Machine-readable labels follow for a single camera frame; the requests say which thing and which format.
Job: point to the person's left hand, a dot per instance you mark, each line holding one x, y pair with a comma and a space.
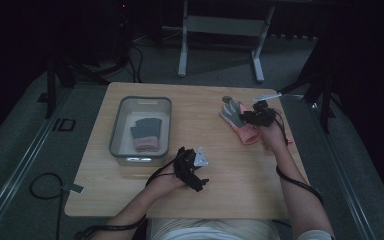
165, 181

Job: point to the pink glove with print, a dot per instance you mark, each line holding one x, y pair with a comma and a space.
289, 141

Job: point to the person's white clothing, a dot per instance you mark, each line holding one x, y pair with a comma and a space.
213, 231

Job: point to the grey knit glove pink cuff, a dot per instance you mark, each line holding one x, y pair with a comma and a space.
133, 132
149, 128

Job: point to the white metal stand frame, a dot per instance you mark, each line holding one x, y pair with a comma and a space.
225, 26

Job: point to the pink glove with grey palm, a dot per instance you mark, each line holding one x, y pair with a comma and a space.
235, 115

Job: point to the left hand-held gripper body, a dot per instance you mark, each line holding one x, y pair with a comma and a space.
186, 166

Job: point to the small dark round disc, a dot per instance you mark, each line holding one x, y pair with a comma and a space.
227, 99

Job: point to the black tripod stand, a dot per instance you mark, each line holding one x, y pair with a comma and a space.
51, 93
326, 106

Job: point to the small grey tag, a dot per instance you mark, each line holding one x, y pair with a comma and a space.
74, 188

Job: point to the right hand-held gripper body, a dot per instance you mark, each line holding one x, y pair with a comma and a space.
266, 117

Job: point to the person's right hand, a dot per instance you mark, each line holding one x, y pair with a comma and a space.
273, 138

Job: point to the clear plastic bin grey rim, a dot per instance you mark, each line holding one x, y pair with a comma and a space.
126, 108

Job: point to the metal floor rail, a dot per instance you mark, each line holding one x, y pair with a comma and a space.
23, 166
343, 186

